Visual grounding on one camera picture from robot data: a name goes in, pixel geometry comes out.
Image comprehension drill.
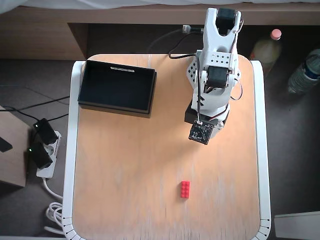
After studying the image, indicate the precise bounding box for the black camera cable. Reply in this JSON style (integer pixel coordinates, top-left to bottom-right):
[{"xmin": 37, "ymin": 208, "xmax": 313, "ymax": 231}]
[{"xmin": 195, "ymin": 55, "xmax": 203, "ymax": 124}]

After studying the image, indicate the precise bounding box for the brown wooden bed frame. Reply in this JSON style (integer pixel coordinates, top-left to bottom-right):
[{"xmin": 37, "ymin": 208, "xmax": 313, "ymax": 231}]
[{"xmin": 0, "ymin": 4, "xmax": 320, "ymax": 61}]

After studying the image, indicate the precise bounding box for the white coiled power cable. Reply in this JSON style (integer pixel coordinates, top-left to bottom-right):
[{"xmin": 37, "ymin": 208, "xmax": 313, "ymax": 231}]
[{"xmin": 43, "ymin": 176, "xmax": 67, "ymax": 236}]

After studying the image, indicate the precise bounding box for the yellow bottle with pink cap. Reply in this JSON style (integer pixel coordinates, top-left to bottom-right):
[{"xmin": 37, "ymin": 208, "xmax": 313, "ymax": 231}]
[{"xmin": 249, "ymin": 28, "xmax": 284, "ymax": 74}]

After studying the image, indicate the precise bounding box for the black cable with silver plug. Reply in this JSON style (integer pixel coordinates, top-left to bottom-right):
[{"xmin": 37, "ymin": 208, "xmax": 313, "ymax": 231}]
[{"xmin": 147, "ymin": 24, "xmax": 207, "ymax": 52}]

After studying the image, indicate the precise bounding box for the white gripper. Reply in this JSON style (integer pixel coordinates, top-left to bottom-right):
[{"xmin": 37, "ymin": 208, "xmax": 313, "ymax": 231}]
[{"xmin": 184, "ymin": 87, "xmax": 231, "ymax": 133}]

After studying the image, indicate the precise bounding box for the white table rim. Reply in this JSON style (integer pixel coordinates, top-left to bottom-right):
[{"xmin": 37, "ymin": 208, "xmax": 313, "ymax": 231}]
[{"xmin": 61, "ymin": 53, "xmax": 272, "ymax": 240}]

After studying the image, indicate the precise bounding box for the clear plastic water bottle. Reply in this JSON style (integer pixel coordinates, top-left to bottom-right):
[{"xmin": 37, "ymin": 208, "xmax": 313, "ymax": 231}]
[{"xmin": 287, "ymin": 48, "xmax": 320, "ymax": 95}]

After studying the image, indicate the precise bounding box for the black power adapter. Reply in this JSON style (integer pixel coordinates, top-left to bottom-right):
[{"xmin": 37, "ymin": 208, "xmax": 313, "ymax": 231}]
[
  {"xmin": 26, "ymin": 142, "xmax": 54, "ymax": 170},
  {"xmin": 32, "ymin": 118, "xmax": 59, "ymax": 146}
]

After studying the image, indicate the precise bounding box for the black rectangular box bin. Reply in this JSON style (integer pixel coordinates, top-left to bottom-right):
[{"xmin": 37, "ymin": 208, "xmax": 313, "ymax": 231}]
[{"xmin": 77, "ymin": 59, "xmax": 158, "ymax": 119}]

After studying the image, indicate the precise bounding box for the white bedsheet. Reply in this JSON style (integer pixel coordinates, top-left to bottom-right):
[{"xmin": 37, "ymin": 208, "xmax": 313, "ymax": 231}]
[{"xmin": 0, "ymin": 0, "xmax": 320, "ymax": 15}]

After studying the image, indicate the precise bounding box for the black floor cable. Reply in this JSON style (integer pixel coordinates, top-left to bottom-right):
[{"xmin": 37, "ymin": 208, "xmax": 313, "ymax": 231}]
[{"xmin": 0, "ymin": 95, "xmax": 71, "ymax": 124}]

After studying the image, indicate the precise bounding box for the flat black device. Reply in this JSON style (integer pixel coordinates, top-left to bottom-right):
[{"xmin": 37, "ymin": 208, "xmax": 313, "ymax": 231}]
[{"xmin": 0, "ymin": 136, "xmax": 13, "ymax": 154}]

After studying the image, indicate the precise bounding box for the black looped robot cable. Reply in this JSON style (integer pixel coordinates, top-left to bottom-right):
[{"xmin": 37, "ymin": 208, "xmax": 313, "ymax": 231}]
[{"xmin": 168, "ymin": 49, "xmax": 200, "ymax": 60}]

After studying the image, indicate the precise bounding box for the white power strip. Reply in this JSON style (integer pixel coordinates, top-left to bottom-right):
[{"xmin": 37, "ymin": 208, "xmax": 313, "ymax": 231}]
[{"xmin": 36, "ymin": 130, "xmax": 62, "ymax": 179}]

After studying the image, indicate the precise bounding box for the white box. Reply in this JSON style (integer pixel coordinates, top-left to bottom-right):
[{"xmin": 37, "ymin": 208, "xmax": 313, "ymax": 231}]
[{"xmin": 273, "ymin": 211, "xmax": 320, "ymax": 240}]

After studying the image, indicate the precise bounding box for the black camera circuit board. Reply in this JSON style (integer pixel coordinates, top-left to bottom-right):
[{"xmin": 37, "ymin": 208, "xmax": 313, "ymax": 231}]
[{"xmin": 188, "ymin": 120, "xmax": 216, "ymax": 146}]

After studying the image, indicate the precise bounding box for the red lego block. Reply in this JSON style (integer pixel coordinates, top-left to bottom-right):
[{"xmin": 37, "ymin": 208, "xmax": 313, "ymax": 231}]
[{"xmin": 180, "ymin": 180, "xmax": 191, "ymax": 200}]

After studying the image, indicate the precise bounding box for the brown cardboard box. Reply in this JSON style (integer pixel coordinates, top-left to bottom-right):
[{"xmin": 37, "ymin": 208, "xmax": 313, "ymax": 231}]
[{"xmin": 0, "ymin": 104, "xmax": 30, "ymax": 189}]

